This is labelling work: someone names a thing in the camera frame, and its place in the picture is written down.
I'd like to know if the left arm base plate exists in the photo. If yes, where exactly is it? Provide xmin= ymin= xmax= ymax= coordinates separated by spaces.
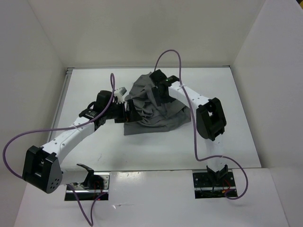
xmin=70 ymin=172 xmax=111 ymax=201

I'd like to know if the aluminium table edge rail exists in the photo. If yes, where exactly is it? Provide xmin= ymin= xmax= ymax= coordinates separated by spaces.
xmin=51 ymin=67 xmax=74 ymax=129

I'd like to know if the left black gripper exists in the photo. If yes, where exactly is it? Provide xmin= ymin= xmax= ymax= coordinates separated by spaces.
xmin=105 ymin=99 xmax=142 ymax=123

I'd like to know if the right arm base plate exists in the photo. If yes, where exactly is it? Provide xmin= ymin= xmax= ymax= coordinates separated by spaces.
xmin=192 ymin=165 xmax=238 ymax=199

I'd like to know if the grey pleated skirt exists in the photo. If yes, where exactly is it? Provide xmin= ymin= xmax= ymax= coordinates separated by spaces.
xmin=124 ymin=74 xmax=191 ymax=136

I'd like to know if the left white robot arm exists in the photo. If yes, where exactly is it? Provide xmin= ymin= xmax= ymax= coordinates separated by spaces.
xmin=22 ymin=90 xmax=142 ymax=194

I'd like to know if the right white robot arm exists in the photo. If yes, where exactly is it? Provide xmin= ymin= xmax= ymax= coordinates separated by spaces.
xmin=150 ymin=70 xmax=228 ymax=186

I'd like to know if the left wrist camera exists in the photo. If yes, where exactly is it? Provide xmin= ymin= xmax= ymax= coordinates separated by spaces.
xmin=114 ymin=87 xmax=127 ymax=103

